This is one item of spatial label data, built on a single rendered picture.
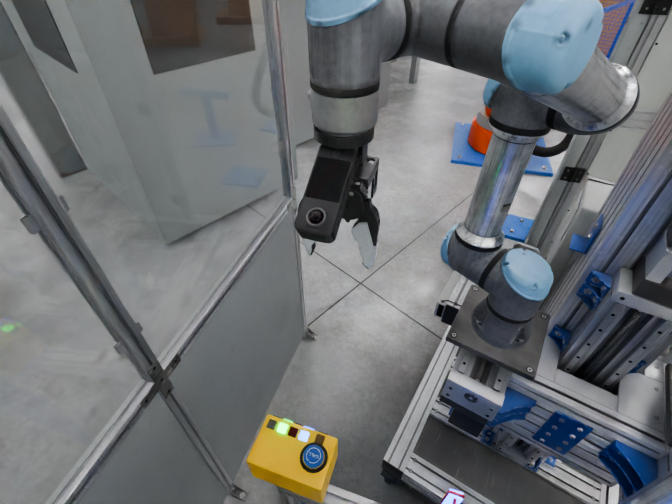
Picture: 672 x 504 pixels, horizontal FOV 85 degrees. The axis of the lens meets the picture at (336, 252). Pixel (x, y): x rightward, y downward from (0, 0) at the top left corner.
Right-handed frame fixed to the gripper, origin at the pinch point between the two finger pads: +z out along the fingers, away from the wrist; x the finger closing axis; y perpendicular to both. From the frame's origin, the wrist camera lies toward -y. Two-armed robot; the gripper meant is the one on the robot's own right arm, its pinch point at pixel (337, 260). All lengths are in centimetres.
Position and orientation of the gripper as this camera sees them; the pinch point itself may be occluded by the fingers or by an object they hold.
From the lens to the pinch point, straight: 55.0
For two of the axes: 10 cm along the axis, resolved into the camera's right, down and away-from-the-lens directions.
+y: 3.2, -6.4, 7.0
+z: 0.0, 7.3, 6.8
